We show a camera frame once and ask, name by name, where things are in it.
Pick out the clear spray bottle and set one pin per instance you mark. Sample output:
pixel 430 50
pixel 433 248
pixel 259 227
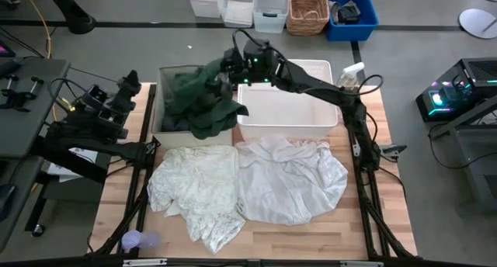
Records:
pixel 349 78

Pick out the white storage box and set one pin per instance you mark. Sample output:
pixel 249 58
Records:
pixel 204 1

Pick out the grey desk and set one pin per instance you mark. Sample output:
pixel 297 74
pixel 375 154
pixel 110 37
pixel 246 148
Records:
pixel 27 131

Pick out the beige fabric bin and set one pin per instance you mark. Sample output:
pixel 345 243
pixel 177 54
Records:
pixel 186 139

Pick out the blue plastic bin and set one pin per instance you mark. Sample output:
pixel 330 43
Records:
pixel 367 11

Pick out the white lace garment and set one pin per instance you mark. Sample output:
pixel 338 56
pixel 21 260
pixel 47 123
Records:
pixel 194 181

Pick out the clear storage box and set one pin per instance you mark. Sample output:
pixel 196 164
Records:
pixel 237 9
pixel 270 11

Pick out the black stand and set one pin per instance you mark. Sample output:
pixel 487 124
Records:
pixel 74 14

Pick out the black computer with lights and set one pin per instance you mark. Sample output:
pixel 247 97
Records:
pixel 454 88

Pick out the dark grey garment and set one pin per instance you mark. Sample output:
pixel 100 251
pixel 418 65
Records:
pixel 176 124

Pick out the grey side table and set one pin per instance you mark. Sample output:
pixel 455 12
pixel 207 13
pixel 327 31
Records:
pixel 481 162

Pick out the black clamp tools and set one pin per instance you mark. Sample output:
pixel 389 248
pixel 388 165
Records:
pixel 17 98

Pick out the dark green garment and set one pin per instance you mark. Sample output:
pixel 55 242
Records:
pixel 206 112

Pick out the white plastic bin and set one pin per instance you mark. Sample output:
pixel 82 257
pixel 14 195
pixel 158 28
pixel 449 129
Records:
pixel 287 108

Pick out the white paper sheets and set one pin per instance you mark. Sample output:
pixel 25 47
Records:
pixel 62 170

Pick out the white smooth garment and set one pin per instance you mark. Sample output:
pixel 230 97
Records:
pixel 291 181

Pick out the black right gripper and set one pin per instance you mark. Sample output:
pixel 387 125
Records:
pixel 234 67

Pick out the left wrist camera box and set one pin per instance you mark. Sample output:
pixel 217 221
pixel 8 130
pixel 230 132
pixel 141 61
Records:
pixel 95 94

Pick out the purple round object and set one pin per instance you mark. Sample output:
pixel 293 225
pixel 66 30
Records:
pixel 134 240

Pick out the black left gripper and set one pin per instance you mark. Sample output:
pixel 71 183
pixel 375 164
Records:
pixel 117 104

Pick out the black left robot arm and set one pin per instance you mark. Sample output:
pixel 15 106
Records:
pixel 97 146

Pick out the grey round disc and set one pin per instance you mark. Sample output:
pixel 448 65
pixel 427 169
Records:
pixel 475 24

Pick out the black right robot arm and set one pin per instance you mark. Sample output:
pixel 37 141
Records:
pixel 322 88

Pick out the wicker basket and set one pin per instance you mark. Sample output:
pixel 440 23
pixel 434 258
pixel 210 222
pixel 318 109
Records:
pixel 307 11

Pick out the black metal table frame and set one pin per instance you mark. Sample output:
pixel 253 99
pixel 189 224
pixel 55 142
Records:
pixel 147 104

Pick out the black item in bin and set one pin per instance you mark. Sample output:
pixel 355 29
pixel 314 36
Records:
pixel 348 14

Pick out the black spring clamp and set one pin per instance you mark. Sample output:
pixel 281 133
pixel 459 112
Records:
pixel 392 150

